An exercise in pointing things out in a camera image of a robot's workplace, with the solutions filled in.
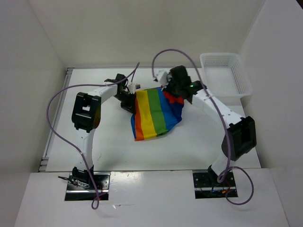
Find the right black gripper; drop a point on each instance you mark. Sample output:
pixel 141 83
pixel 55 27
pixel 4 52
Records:
pixel 167 89

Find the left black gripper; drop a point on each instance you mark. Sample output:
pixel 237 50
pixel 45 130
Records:
pixel 130 106

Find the rainbow striped shorts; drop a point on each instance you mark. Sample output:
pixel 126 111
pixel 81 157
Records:
pixel 156 113

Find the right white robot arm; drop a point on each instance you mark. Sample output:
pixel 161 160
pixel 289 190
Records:
pixel 240 132

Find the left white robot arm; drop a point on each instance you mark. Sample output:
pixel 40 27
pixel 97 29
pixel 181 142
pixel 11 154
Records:
pixel 86 117

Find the white plastic basket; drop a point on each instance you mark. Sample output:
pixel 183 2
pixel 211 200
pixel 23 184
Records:
pixel 225 76

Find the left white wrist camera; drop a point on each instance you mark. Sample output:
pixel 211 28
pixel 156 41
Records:
pixel 133 87

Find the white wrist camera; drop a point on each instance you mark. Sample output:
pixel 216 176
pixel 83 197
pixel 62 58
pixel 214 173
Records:
pixel 163 78
pixel 133 87

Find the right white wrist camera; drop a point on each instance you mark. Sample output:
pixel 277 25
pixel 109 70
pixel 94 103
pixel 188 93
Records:
pixel 163 78

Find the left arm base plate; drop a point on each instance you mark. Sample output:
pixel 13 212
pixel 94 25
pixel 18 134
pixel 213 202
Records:
pixel 79 191

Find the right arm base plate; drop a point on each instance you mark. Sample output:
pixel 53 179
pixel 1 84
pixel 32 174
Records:
pixel 206 189

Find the aluminium table edge rail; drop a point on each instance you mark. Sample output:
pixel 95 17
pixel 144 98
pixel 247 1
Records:
pixel 56 116

